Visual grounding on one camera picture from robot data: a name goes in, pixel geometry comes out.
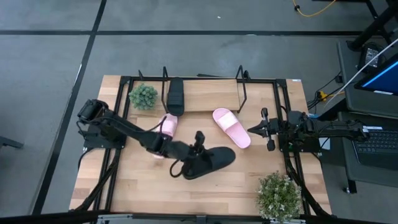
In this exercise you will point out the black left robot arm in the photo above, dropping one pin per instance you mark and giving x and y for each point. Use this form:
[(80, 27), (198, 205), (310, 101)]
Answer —
[(130, 129)]

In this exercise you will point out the black desk leg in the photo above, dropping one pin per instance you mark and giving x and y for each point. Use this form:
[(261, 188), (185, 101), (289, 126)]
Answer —
[(373, 28)]

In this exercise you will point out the yellow power plug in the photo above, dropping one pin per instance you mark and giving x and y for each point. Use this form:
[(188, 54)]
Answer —
[(322, 95)]

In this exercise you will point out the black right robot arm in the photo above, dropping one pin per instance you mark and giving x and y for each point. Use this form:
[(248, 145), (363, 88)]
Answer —
[(335, 129)]

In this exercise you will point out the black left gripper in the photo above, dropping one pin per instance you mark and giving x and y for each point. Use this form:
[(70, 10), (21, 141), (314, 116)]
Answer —
[(183, 152)]

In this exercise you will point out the large flowering potted plant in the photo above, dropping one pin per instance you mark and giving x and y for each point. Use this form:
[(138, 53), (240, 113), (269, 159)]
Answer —
[(278, 196)]

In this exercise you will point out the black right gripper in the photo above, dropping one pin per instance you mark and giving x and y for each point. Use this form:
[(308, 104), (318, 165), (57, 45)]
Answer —
[(275, 127)]

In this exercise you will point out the monitor with blue screen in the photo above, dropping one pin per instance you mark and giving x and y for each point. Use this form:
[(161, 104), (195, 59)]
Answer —
[(382, 77)]

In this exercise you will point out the black laptop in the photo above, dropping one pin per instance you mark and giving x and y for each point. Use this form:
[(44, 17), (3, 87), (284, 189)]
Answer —
[(376, 143)]

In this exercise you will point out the black overhead rig bar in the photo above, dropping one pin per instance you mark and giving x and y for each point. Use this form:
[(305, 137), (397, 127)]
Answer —
[(46, 217)]

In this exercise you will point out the black power adapter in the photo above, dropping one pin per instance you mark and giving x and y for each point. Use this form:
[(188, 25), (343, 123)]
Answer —
[(370, 56)]

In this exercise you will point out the dark chair base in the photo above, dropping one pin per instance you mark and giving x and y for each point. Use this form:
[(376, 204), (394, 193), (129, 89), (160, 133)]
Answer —
[(7, 142)]

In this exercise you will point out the pink rubber slide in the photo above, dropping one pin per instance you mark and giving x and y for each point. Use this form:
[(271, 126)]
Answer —
[(169, 124), (231, 127)]

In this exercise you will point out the small green potted plant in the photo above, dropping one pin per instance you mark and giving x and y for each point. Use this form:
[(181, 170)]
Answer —
[(143, 96)]

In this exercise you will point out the black aluminium table frame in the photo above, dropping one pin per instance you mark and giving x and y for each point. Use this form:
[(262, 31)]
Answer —
[(125, 80)]

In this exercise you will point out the black rubber slide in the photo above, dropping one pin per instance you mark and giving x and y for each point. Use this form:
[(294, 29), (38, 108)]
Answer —
[(222, 158), (175, 99)]

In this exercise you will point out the laptop computer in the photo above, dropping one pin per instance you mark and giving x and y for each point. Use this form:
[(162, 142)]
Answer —
[(349, 93)]

